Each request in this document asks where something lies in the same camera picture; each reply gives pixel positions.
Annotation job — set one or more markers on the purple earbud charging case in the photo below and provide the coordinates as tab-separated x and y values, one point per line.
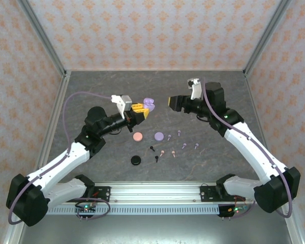
158	136
149	103

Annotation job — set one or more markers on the pink earbud charging case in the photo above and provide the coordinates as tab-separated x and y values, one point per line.
137	136

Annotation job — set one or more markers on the black earbud charging case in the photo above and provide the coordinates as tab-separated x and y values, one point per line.
136	160

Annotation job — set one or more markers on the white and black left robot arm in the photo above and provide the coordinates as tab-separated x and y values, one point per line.
61	162

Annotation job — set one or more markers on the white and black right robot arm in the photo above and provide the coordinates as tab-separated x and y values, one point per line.
251	152

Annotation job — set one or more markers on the small control circuit board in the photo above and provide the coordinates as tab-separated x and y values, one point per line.
233	210
86	208

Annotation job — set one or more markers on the aluminium table edge rail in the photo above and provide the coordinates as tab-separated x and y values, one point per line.
255	101
63	86

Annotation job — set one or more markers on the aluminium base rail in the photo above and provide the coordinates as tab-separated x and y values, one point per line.
155	193

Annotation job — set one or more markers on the aluminium frame post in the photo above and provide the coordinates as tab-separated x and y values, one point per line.
44	38
266	38

